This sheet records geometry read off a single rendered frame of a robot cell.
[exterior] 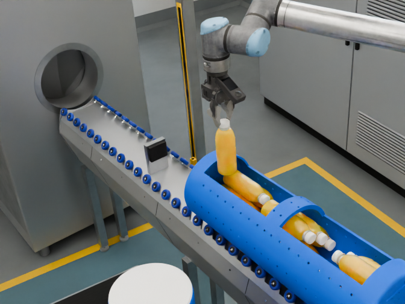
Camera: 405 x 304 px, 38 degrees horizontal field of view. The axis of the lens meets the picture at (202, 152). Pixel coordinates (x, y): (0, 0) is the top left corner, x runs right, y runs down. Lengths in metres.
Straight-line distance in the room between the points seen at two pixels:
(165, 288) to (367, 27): 1.05
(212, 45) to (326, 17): 0.36
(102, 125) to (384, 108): 1.77
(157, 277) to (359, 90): 2.34
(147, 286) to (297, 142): 2.75
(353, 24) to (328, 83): 2.37
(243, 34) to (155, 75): 3.88
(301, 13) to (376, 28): 0.23
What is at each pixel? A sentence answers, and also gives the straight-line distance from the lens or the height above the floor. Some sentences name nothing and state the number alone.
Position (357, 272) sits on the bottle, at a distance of 1.86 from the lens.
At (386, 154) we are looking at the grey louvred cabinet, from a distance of 4.02.
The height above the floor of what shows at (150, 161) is 1.00.
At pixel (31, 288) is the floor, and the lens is 3.68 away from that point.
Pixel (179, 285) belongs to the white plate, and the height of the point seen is 1.04.
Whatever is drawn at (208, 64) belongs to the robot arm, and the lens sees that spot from 1.97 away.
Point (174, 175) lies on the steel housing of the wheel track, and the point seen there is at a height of 0.93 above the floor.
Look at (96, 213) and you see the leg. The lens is 3.58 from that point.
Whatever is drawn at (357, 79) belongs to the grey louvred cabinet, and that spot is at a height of 0.68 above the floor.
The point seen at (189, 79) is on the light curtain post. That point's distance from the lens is 2.81.
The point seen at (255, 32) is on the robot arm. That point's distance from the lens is 1.87.
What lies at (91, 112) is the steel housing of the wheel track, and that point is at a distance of 3.30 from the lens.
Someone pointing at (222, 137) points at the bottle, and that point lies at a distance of 2.09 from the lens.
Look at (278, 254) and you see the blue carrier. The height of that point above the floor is 1.15.
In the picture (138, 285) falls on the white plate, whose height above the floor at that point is 1.04.
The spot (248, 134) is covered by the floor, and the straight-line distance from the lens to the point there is 4.69.
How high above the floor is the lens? 2.49
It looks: 33 degrees down
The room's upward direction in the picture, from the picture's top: 5 degrees counter-clockwise
